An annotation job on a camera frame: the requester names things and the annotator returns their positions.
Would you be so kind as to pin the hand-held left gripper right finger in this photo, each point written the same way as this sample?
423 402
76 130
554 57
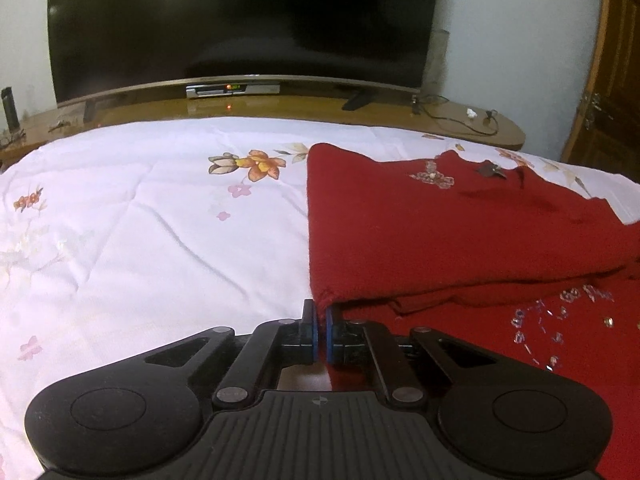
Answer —
331 336

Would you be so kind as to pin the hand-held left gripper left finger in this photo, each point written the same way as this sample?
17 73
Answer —
313 332

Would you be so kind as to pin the red knit sweater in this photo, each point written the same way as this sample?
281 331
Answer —
425 235

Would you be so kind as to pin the white floral bed sheet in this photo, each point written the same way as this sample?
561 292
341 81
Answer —
125 235

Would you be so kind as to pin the wooden television cabinet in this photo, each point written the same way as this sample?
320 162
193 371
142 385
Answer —
300 110

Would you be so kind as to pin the silver set-top box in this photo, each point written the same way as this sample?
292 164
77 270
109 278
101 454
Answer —
232 89

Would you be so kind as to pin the clear tall container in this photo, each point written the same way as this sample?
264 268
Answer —
441 60

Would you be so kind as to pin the black flat screen television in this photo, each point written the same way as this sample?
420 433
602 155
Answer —
240 20

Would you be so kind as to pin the small dark clutter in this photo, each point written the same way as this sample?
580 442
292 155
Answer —
61 124

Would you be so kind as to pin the wooden panel door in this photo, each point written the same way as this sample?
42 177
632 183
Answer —
607 85

